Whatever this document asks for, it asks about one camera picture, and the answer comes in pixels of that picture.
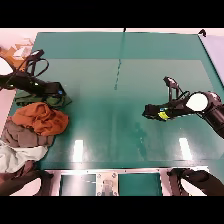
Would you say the green garment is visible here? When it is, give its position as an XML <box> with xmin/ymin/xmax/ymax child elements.
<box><xmin>14</xmin><ymin>89</ymin><xmax>73</xmax><ymax>110</ymax></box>

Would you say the orange garment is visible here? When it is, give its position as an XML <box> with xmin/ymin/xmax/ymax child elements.
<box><xmin>11</xmin><ymin>101</ymin><xmax>70</xmax><ymax>137</ymax></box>

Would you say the black cable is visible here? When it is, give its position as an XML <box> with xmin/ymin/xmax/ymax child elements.
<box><xmin>23</xmin><ymin>57</ymin><xmax>51</xmax><ymax>80</ymax></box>
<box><xmin>197</xmin><ymin>28</ymin><xmax>208</xmax><ymax>38</ymax></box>

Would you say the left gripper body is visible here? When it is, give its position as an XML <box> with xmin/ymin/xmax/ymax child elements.
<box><xmin>41</xmin><ymin>81</ymin><xmax>66</xmax><ymax>99</ymax></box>

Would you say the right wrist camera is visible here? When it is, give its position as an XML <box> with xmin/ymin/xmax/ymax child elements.
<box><xmin>162</xmin><ymin>76</ymin><xmax>183</xmax><ymax>103</ymax></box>

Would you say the brown garment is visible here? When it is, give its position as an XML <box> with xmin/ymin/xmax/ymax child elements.
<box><xmin>1</xmin><ymin>119</ymin><xmax>55</xmax><ymax>148</ymax></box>

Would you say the white garment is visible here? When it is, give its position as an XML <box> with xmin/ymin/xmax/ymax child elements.
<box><xmin>0</xmin><ymin>139</ymin><xmax>50</xmax><ymax>175</ymax></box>

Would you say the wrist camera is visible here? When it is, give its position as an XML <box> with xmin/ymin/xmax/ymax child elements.
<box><xmin>162</xmin><ymin>76</ymin><xmax>183</xmax><ymax>103</ymax></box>
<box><xmin>28</xmin><ymin>49</ymin><xmax>46</xmax><ymax>68</ymax></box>

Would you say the silver frame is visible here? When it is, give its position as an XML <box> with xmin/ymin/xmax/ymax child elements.
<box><xmin>42</xmin><ymin>166</ymin><xmax>212</xmax><ymax>197</ymax></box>

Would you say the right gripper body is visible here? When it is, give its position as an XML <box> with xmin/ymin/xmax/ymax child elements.
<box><xmin>142</xmin><ymin>103</ymin><xmax>172</xmax><ymax>122</ymax></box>

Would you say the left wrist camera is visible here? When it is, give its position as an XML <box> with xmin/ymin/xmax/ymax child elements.
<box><xmin>28</xmin><ymin>49</ymin><xmax>46</xmax><ymax>68</ymax></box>

